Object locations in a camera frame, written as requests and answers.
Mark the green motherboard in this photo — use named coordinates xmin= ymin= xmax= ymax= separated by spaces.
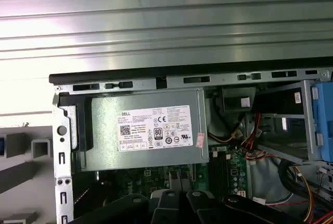
xmin=98 ymin=145 xmax=248 ymax=200

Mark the black open PC case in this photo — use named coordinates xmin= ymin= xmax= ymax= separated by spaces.
xmin=48 ymin=64 xmax=333 ymax=224

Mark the grey power supply unit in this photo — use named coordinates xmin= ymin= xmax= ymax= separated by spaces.
xmin=80 ymin=90 xmax=210 ymax=172

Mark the blue plastic drive latch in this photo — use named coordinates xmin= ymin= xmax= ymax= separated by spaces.
xmin=311 ymin=82 xmax=333 ymax=163

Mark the black plastic latch block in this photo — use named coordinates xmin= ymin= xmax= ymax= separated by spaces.
xmin=222 ymin=87 xmax=257 ymax=113

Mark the grey metal drive cage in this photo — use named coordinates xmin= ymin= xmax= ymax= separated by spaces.
xmin=256 ymin=79 xmax=321 ymax=164

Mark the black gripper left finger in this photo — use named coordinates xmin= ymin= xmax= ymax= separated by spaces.
xmin=66 ymin=190 xmax=183 ymax=224

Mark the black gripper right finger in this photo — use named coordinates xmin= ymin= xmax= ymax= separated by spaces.
xmin=185 ymin=189 xmax=310 ymax=224

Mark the grey parts rack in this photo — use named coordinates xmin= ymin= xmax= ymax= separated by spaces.
xmin=0 ymin=126 xmax=54 ymax=224

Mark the yellow black wire bundle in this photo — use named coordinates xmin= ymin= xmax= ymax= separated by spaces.
xmin=207 ymin=88 xmax=250 ymax=144

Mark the orange red wire bundle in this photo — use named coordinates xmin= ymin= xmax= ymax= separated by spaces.
xmin=240 ymin=111 xmax=333 ymax=224

